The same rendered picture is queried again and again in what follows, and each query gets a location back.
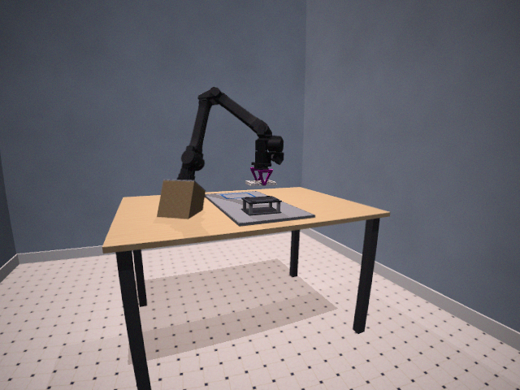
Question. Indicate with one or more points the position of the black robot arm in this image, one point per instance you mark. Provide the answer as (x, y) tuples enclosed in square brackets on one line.
[(194, 160)]

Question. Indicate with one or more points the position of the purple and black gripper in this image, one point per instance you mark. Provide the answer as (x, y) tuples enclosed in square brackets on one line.
[(261, 167)]

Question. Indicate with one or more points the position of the white grid plate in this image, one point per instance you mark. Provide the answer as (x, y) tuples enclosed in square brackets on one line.
[(259, 183)]

